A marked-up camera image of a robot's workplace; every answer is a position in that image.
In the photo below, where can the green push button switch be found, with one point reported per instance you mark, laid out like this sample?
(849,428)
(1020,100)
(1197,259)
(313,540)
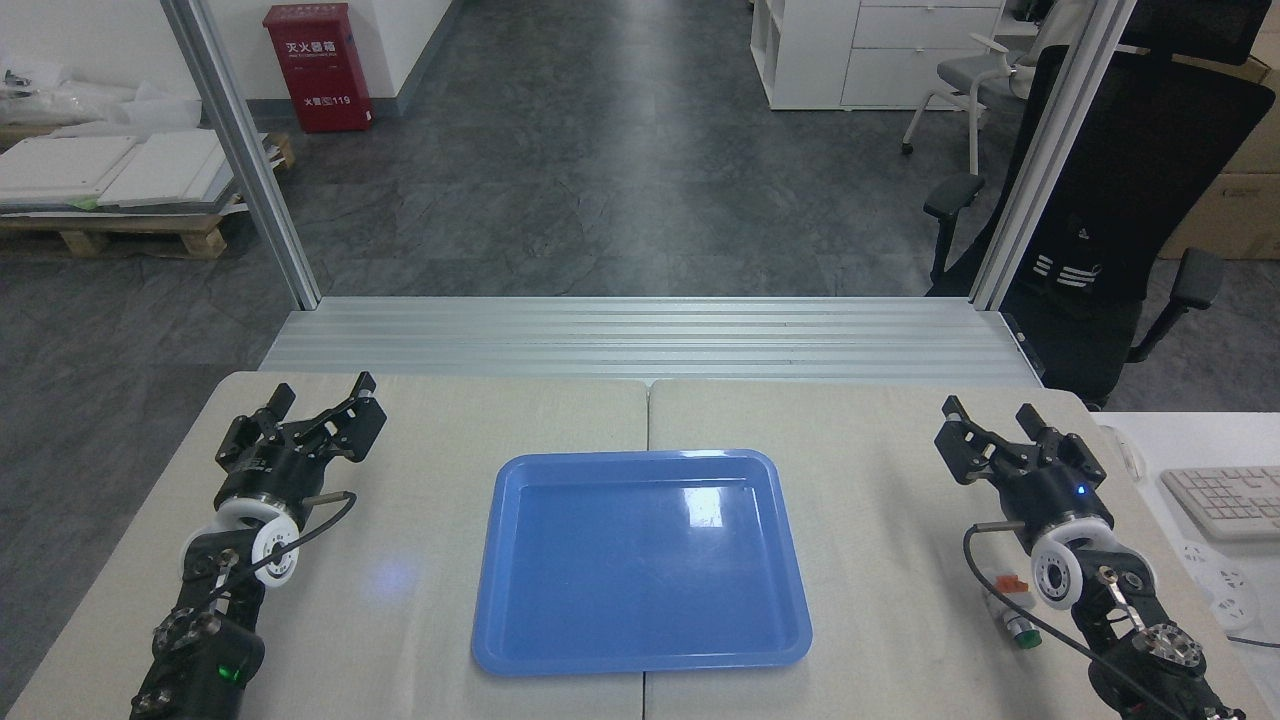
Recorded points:
(1021,630)

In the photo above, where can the white drawer cabinet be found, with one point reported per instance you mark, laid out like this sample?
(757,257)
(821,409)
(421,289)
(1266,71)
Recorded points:
(830,50)

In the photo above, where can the silver aluminium rail platform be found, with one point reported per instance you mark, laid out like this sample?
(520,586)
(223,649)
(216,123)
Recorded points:
(650,340)

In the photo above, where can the blue plastic tray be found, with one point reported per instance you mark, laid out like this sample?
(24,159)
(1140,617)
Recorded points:
(640,570)

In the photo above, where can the white power strip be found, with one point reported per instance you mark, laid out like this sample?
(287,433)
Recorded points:
(1225,590)

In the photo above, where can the red fire extinguisher box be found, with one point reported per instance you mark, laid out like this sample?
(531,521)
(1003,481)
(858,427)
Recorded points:
(318,70)

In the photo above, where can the wooden pallet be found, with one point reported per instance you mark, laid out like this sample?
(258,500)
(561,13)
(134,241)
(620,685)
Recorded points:
(120,232)

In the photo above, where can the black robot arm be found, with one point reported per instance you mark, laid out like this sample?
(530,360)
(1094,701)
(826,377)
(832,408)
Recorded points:
(273,550)
(1060,578)

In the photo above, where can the white flat boards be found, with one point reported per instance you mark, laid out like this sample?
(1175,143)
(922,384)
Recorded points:
(120,170)

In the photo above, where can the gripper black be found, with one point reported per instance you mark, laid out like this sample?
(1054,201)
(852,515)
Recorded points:
(1062,495)
(268,473)

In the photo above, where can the black office chair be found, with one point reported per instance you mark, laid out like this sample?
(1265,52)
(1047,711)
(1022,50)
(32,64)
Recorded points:
(1130,180)

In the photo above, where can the grey white office chair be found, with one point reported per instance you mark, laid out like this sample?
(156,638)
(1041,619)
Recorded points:
(970,72)

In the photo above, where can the white keyboard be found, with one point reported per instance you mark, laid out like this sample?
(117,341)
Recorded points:
(1225,500)

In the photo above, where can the silver aluminium post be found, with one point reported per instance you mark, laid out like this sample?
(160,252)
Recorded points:
(250,170)
(1040,170)

